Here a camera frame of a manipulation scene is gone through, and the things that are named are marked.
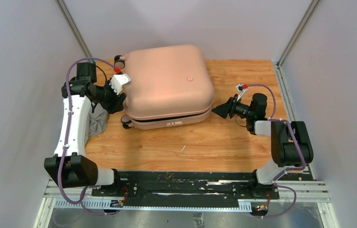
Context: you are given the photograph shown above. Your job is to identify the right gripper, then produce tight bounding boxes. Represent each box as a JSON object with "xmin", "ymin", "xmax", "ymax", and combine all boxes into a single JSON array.
[{"xmin": 212, "ymin": 94, "xmax": 253, "ymax": 119}]

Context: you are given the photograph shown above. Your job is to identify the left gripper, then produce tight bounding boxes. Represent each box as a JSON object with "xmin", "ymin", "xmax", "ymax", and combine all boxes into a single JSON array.
[{"xmin": 92, "ymin": 78, "xmax": 125, "ymax": 114}]

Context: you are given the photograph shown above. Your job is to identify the pink suitcase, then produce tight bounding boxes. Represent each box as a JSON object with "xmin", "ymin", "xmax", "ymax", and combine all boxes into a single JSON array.
[{"xmin": 115, "ymin": 44, "xmax": 214, "ymax": 130}]

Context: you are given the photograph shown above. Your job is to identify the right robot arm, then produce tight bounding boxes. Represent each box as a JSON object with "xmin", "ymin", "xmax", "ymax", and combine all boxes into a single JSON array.
[{"xmin": 212, "ymin": 93, "xmax": 314, "ymax": 199}]

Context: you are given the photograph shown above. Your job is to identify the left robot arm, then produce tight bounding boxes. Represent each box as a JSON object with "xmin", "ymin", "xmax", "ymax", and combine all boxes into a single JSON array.
[{"xmin": 44, "ymin": 61, "xmax": 131, "ymax": 196}]

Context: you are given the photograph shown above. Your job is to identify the grey cloth garment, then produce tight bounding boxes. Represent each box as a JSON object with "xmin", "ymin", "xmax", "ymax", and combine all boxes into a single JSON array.
[{"xmin": 85, "ymin": 104, "xmax": 108, "ymax": 141}]

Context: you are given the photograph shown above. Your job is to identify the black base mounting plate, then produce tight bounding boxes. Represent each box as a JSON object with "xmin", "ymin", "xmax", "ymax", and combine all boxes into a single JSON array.
[{"xmin": 91, "ymin": 171, "xmax": 279, "ymax": 209}]

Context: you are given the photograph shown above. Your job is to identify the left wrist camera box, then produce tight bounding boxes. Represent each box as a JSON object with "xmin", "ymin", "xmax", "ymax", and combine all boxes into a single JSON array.
[{"xmin": 109, "ymin": 73, "xmax": 131, "ymax": 95}]

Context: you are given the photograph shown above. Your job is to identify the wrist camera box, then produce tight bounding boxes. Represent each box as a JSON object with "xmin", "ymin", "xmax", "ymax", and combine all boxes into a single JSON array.
[
  {"xmin": 109, "ymin": 73, "xmax": 131, "ymax": 95},
  {"xmin": 236, "ymin": 83, "xmax": 248, "ymax": 101}
]

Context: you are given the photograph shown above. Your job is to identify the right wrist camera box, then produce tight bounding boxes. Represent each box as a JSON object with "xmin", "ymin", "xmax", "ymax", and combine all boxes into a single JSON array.
[{"xmin": 236, "ymin": 83, "xmax": 248, "ymax": 101}]

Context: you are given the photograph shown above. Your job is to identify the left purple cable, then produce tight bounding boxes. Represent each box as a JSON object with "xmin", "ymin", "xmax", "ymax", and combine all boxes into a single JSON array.
[{"xmin": 57, "ymin": 57, "xmax": 122, "ymax": 217}]

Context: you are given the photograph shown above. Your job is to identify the aluminium frame rails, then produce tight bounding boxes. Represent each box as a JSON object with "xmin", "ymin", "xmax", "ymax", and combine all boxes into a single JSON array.
[{"xmin": 34, "ymin": 180, "xmax": 339, "ymax": 228}]

